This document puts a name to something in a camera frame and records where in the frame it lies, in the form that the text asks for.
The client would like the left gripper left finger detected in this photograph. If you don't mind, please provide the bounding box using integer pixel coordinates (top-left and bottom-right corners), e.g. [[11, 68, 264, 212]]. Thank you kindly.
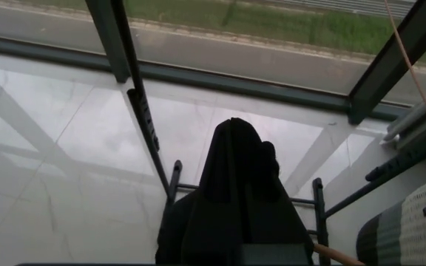
[[181, 117, 243, 265]]

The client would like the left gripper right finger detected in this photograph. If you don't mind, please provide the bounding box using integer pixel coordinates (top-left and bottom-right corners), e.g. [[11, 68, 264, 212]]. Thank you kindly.
[[234, 118, 314, 265]]

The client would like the black short-sleeved shirt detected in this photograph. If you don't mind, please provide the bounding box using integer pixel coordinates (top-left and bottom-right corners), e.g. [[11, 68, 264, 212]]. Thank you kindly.
[[155, 141, 281, 265]]

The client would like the pink clothes hanger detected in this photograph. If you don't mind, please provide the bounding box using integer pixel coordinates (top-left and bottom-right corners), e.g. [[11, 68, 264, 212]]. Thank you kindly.
[[312, 0, 426, 266]]

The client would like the black clothes rack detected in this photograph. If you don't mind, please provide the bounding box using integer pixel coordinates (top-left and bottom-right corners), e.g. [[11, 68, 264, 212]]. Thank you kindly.
[[109, 0, 426, 266]]

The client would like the white laundry basket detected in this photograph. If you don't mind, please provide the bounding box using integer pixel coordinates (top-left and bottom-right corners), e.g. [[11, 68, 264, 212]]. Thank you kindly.
[[356, 170, 426, 266]]

